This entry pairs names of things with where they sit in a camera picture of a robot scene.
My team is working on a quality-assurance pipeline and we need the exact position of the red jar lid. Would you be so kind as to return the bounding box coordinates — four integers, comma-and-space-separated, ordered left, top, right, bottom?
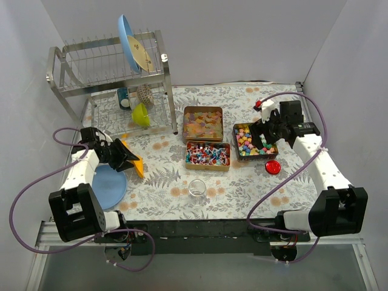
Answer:
265, 160, 281, 175

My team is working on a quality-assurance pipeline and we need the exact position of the tin of star candies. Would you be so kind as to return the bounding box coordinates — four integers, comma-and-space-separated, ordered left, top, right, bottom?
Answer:
232, 123, 279, 162

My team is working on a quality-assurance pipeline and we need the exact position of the yellow plastic scoop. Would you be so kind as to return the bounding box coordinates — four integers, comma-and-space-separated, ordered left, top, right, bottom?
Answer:
122, 141, 144, 179

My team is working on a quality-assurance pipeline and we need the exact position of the green bowl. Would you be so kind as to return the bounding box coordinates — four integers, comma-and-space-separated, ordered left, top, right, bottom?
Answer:
132, 103, 150, 127

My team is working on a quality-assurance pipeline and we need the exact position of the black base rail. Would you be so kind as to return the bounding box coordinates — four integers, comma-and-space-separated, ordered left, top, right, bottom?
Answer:
93, 218, 312, 257

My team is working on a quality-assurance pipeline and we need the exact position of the blue plate in rack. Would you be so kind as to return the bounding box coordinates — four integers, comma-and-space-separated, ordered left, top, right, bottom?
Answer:
118, 15, 141, 73

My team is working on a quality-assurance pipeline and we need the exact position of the floral table mat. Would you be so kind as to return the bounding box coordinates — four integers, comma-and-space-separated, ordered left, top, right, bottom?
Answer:
57, 84, 339, 221

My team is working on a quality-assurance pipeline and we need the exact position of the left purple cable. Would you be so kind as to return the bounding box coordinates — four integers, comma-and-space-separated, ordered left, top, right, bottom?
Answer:
8, 127, 156, 272

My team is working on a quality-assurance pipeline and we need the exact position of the purple cable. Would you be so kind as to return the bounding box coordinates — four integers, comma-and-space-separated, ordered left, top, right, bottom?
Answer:
247, 92, 328, 264
8, 127, 156, 272

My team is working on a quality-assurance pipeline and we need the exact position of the blue white mug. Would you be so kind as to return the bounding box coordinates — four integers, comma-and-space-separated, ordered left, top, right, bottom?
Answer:
116, 87, 131, 110

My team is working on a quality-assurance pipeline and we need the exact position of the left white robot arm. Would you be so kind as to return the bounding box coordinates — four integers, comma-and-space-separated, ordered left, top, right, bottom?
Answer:
48, 127, 143, 243

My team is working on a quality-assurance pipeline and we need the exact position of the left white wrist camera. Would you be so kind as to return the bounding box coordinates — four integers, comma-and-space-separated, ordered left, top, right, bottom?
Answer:
98, 130, 113, 144

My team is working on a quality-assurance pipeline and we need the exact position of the steel dish rack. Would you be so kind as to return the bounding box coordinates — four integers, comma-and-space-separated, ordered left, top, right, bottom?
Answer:
46, 30, 178, 138

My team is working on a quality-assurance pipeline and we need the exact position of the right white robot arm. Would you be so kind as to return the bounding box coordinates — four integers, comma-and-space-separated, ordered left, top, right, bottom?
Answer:
249, 100, 368, 241

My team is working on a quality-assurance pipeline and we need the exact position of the clear glass jar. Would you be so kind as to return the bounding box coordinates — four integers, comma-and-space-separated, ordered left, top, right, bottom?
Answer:
188, 179, 207, 206

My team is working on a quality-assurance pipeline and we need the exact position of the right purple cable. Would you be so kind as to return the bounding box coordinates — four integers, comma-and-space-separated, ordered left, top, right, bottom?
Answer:
247, 92, 328, 264

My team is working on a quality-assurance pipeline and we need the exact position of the cream floral plate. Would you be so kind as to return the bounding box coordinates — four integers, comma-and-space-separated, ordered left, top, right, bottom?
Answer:
127, 36, 154, 73

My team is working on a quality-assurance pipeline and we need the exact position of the tin of pastel gummies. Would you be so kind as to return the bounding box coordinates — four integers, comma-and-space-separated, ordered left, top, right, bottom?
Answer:
182, 106, 224, 143

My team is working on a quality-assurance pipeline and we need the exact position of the tin of lollipops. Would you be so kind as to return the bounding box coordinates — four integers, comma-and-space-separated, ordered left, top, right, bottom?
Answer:
184, 141, 231, 172

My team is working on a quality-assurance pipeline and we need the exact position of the blue plate on table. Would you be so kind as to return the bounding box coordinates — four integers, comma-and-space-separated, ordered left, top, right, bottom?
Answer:
92, 164, 127, 210

